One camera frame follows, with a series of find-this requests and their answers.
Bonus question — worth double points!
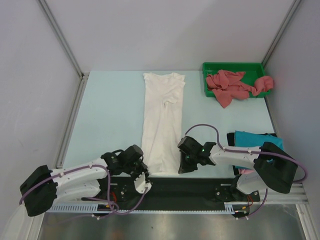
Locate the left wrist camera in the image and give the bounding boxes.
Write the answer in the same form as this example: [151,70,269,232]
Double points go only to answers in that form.
[133,173,152,194]

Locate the aluminium front rail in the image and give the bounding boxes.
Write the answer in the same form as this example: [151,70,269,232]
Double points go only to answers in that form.
[259,183,307,204]

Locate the light blue cable duct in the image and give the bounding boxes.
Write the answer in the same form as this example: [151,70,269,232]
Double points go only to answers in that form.
[47,203,98,214]

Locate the salmon red t-shirt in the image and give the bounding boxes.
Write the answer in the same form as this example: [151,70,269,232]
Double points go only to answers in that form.
[206,70,274,108]

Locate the white t-shirt with robot print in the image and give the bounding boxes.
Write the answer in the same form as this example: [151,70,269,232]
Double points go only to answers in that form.
[141,72,186,176]

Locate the left aluminium frame post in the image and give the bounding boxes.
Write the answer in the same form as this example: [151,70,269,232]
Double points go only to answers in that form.
[36,0,84,79]

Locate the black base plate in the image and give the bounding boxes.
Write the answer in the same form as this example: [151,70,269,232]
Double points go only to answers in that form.
[94,176,261,212]

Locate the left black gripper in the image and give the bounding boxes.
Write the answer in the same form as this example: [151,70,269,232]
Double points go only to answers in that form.
[123,158,149,183]

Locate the green plastic bin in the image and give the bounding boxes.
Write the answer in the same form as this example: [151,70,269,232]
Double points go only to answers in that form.
[202,62,266,98]

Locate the right aluminium frame post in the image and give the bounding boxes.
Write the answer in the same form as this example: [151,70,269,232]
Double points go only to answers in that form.
[261,0,303,68]

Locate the teal folded t-shirt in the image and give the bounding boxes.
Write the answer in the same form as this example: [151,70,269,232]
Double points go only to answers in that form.
[233,129,285,170]

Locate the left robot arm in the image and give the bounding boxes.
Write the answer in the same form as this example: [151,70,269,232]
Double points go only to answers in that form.
[19,144,152,217]

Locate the aluminium frame post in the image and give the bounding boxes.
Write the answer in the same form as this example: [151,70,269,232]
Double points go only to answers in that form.
[36,0,84,79]
[261,0,303,68]

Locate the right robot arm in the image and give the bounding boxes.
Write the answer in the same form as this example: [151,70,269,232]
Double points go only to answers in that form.
[177,136,298,202]

